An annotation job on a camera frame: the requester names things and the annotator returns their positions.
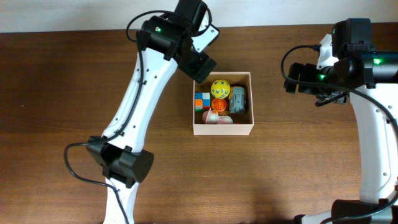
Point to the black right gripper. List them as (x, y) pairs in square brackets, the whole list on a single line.
[(306, 70)]

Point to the white cardboard box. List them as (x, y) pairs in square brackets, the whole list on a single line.
[(243, 123)]

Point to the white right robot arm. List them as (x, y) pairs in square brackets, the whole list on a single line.
[(369, 80)]

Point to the yellow grey toy truck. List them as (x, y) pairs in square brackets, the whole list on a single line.
[(237, 100)]

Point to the yellow ball with blue letters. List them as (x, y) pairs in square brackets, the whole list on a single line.
[(220, 89)]

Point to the multicoloured puzzle cube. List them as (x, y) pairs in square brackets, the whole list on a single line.
[(202, 101)]

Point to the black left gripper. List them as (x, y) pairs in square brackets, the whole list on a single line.
[(199, 73)]

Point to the pink white toy duck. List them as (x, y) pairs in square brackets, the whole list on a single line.
[(213, 117)]

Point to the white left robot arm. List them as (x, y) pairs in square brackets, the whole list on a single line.
[(164, 46)]

